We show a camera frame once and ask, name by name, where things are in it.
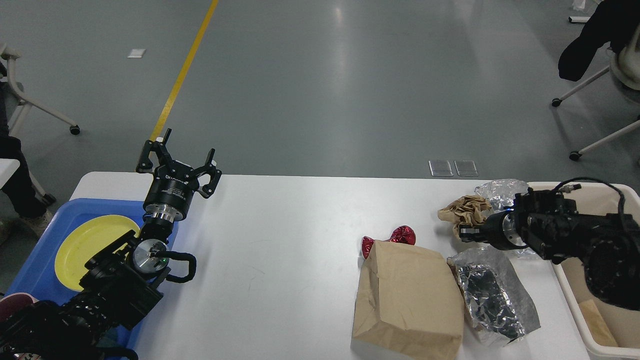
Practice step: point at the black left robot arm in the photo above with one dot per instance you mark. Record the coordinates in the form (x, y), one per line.
(120, 286)

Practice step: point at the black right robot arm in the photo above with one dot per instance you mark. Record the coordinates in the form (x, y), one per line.
(551, 225)

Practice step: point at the beige plastic bin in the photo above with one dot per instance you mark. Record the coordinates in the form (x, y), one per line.
(623, 324)

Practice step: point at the red foil wrapper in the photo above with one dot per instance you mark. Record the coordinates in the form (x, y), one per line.
(401, 235)

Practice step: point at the blue plastic tray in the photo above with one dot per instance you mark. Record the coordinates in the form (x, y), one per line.
(37, 276)

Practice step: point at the metal floor plate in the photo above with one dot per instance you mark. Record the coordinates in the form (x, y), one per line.
(445, 168)

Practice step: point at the yellow plastic plate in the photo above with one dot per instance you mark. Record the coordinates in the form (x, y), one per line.
(84, 242)

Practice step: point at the brown paper bag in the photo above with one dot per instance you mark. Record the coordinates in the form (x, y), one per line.
(409, 302)

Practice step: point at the white side table corner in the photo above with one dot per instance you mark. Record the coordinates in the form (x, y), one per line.
(7, 169)

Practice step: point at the crumpled aluminium foil sheet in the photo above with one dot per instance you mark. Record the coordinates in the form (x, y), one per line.
(498, 308)

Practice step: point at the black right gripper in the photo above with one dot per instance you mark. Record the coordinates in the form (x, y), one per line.
(498, 231)

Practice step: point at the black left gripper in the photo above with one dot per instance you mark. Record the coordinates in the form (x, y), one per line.
(170, 192)

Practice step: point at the brown paper in bin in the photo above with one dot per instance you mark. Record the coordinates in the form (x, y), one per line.
(596, 323)

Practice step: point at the brown paper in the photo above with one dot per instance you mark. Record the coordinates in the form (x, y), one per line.
(596, 323)
(470, 210)

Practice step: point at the white grey office chair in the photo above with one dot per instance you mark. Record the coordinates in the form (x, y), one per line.
(10, 56)

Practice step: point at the clear plastic bag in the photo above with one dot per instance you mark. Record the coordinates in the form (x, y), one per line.
(500, 193)

